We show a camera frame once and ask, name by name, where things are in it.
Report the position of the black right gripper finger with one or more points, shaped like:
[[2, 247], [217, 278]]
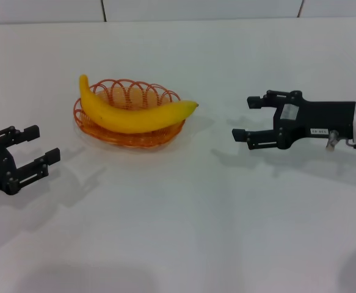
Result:
[[255, 102], [241, 135]]

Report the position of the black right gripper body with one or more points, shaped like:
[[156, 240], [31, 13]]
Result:
[[318, 119]]

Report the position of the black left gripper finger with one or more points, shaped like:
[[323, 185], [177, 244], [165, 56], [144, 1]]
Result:
[[31, 132], [52, 156]]

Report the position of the yellow banana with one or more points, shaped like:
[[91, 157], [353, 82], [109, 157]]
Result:
[[129, 119]]

